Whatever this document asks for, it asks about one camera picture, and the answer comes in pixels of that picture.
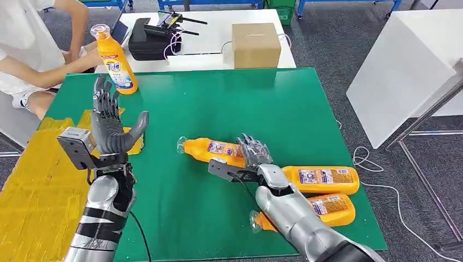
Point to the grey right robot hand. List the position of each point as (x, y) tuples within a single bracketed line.
[(255, 152)]

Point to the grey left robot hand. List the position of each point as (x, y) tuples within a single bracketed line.
[(106, 130)]

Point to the orange detergent bottle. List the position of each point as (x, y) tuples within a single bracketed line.
[(202, 148), (332, 209), (325, 179)]

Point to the orange bottle with Tide label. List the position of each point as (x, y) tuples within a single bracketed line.
[(117, 68)]

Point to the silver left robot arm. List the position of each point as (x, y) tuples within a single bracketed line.
[(101, 202)]

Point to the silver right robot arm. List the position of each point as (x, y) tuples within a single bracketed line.
[(296, 217)]

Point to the green table mat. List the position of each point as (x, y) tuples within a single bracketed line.
[(217, 108)]

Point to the black carry case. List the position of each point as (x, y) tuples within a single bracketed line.
[(144, 47)]

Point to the white bench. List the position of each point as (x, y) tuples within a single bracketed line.
[(14, 123)]

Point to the dark tablet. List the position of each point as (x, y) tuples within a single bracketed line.
[(121, 32)]

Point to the brown cardboard box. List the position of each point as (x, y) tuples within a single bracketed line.
[(255, 47)]

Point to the black remote controller with antennas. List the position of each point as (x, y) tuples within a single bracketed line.
[(166, 21)]

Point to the person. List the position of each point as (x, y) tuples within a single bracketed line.
[(21, 36)]

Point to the green crate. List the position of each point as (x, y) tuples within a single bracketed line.
[(282, 12)]

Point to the large white table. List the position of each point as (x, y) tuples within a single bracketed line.
[(398, 72)]

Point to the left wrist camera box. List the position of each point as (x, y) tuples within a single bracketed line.
[(76, 144)]

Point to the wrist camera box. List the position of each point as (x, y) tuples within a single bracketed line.
[(76, 144), (220, 168)]

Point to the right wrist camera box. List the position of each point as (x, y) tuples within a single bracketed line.
[(220, 168)]

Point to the blue metal frame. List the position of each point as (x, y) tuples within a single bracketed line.
[(105, 3), (209, 3)]

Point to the steel table leg frame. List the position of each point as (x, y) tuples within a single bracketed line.
[(427, 114)]

